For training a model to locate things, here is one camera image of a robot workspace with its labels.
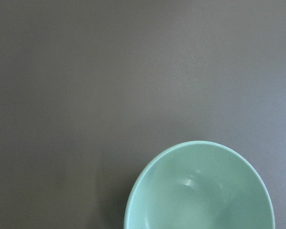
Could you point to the mint green bowl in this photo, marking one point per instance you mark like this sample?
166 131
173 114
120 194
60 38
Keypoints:
199 185

